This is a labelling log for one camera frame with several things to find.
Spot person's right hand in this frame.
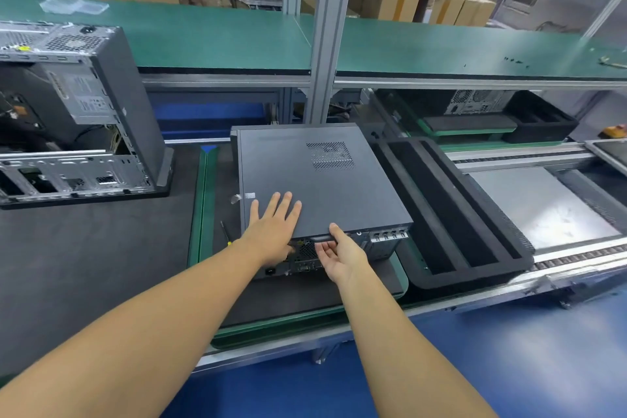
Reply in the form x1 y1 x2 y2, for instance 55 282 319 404
313 223 376 289

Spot person's left hand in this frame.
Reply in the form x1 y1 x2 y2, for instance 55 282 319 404
240 190 305 269

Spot dark grey computer case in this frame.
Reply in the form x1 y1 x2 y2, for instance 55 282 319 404
231 123 415 280

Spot distant computer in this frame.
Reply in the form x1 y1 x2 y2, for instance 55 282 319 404
445 89 515 118

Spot silver computer case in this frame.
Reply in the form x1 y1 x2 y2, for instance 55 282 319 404
0 21 176 210

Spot person's right forearm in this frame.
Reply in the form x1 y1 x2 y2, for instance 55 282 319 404
343 266 501 418

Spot person's left forearm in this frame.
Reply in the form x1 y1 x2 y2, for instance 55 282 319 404
0 241 276 418

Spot blue plastic crate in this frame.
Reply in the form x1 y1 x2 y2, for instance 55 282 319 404
152 89 285 146

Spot black divided foam tray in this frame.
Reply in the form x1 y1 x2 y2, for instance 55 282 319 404
370 135 537 298

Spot green pallet dark mat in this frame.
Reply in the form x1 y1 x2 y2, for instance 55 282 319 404
421 112 521 140

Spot grey metal conveyor plate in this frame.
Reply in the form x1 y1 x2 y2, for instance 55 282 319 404
470 166 623 249

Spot long green workbench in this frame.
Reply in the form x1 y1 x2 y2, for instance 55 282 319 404
0 0 627 91

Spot clear plastic bag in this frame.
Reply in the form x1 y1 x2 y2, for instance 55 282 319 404
39 0 111 17

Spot aluminium conveyor frame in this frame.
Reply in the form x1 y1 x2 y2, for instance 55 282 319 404
191 246 627 375

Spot thick aluminium frame post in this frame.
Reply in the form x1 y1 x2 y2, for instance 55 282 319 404
308 0 362 127

